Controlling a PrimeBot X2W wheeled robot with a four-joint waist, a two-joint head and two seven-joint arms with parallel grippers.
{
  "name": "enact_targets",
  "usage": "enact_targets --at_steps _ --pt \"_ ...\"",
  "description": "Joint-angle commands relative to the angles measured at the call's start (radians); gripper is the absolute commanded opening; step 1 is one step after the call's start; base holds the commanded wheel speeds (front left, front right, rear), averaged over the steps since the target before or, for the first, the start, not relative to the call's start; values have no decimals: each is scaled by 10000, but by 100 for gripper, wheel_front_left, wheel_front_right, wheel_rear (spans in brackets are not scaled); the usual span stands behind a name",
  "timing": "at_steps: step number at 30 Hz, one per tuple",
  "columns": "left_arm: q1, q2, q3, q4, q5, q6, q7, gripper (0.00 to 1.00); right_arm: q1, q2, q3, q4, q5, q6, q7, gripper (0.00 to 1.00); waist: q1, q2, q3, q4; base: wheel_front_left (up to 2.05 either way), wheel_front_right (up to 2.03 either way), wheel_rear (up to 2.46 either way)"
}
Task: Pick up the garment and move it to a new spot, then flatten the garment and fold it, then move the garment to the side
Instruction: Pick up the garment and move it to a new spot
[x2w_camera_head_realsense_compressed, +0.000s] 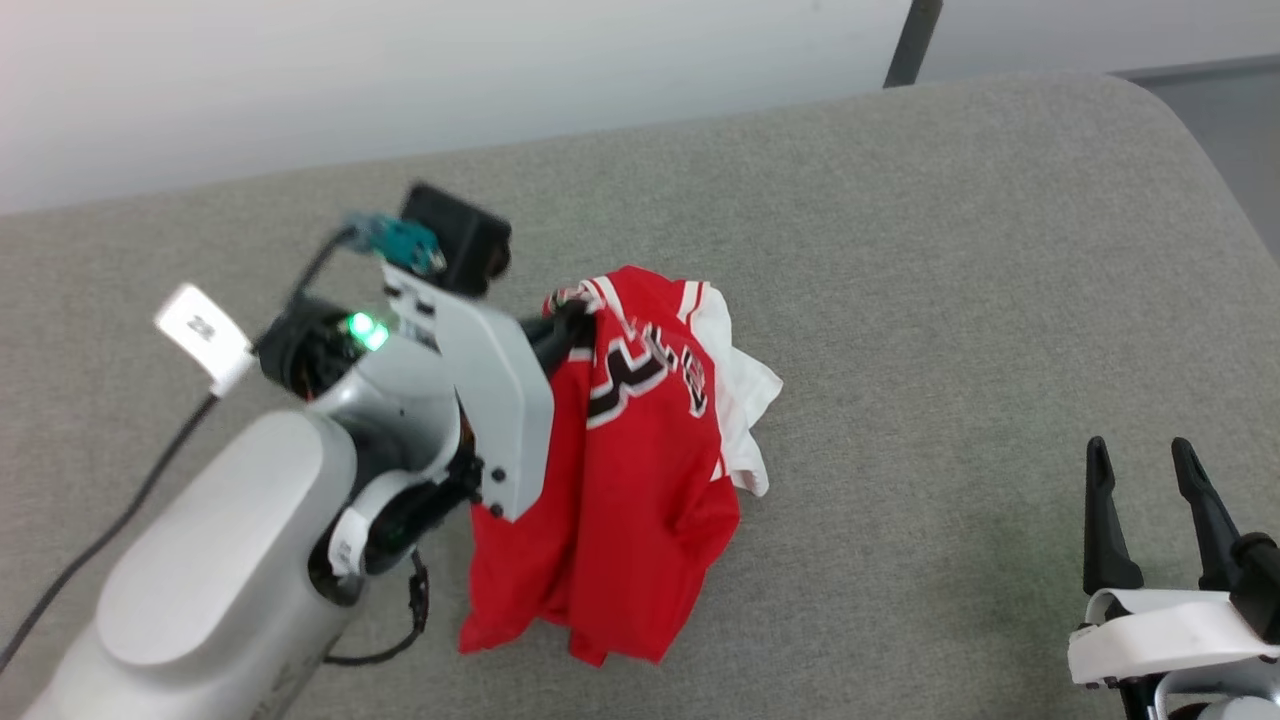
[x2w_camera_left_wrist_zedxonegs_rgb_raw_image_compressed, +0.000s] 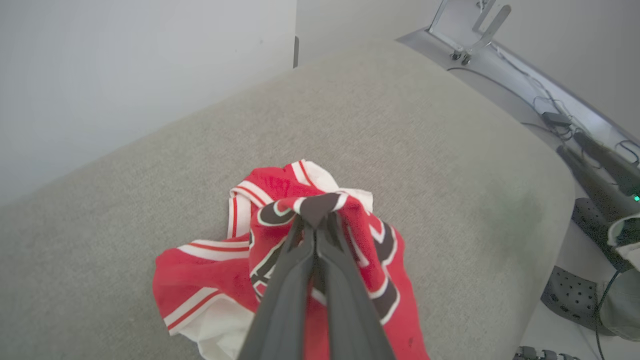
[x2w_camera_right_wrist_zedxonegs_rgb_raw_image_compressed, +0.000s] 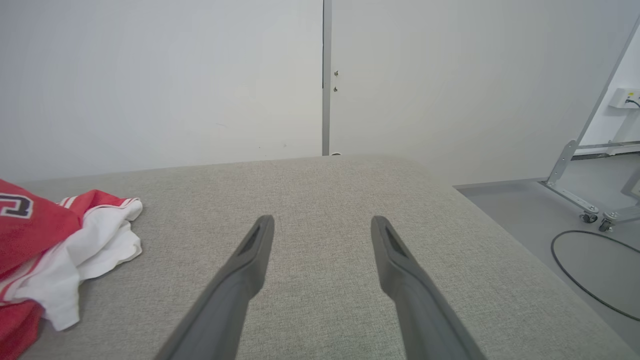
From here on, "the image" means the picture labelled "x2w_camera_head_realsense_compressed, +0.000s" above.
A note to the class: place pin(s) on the dark grey wall post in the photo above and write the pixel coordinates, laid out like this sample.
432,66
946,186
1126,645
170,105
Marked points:
912,40

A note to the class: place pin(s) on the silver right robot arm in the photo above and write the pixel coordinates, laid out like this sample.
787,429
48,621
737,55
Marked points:
1240,710

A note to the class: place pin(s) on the white label tag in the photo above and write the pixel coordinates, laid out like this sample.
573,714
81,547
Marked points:
205,335

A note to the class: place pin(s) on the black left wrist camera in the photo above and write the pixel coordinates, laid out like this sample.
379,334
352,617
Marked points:
460,240

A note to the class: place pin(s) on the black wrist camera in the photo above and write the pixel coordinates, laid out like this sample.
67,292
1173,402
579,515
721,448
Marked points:
460,240
1260,590

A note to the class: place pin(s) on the red white basketball jersey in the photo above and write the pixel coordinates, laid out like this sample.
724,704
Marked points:
640,480

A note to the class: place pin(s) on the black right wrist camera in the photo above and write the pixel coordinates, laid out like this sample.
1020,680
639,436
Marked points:
1260,590

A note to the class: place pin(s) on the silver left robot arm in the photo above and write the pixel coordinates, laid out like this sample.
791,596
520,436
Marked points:
200,560

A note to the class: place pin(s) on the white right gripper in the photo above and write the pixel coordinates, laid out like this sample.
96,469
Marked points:
1160,635

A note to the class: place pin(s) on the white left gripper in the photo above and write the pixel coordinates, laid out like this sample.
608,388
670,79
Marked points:
500,400

